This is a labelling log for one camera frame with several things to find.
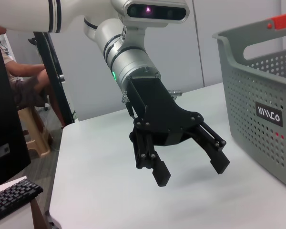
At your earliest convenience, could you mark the person bare forearm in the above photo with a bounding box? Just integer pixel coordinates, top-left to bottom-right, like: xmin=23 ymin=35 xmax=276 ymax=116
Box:
xmin=8 ymin=63 xmax=47 ymax=78

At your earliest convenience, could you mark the brown wooden desk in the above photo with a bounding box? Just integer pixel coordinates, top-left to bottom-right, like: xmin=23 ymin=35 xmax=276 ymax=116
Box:
xmin=30 ymin=198 xmax=51 ymax=229

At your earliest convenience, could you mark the thin left wrist cable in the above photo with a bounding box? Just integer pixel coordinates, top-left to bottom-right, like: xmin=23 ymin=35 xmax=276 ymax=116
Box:
xmin=121 ymin=90 xmax=139 ymax=121

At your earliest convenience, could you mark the beige plastic stool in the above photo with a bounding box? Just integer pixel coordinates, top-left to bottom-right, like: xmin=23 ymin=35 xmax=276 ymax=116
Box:
xmin=16 ymin=104 xmax=53 ymax=158

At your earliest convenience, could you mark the black metal stand pole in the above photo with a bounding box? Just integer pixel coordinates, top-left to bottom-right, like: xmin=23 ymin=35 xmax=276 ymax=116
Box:
xmin=28 ymin=31 xmax=77 ymax=127

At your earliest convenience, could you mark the white paper sheet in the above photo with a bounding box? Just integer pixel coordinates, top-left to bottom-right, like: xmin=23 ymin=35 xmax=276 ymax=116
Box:
xmin=0 ymin=176 xmax=28 ymax=193

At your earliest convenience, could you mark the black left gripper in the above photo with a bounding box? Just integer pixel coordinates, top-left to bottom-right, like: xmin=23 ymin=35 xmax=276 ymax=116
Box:
xmin=126 ymin=76 xmax=230 ymax=188

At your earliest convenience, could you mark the orange bin handle clip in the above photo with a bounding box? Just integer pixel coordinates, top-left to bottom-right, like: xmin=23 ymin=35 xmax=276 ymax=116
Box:
xmin=266 ymin=13 xmax=286 ymax=31

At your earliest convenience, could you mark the seated person in shorts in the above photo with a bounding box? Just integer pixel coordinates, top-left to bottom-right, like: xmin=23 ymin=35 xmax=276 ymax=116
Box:
xmin=0 ymin=25 xmax=62 ymax=126

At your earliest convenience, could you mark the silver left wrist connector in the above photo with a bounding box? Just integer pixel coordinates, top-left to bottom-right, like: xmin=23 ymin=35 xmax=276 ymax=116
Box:
xmin=168 ymin=89 xmax=183 ymax=98

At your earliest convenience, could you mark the black computer case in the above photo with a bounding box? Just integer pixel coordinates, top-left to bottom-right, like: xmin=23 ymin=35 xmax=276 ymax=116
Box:
xmin=0 ymin=49 xmax=31 ymax=190

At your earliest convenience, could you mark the grey perforated storage bin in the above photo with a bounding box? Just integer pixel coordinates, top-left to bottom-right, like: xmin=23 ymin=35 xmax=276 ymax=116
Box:
xmin=211 ymin=22 xmax=286 ymax=194

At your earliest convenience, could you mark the black keyboard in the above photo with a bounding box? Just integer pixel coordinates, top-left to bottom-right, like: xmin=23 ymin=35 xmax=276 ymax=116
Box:
xmin=0 ymin=178 xmax=44 ymax=226

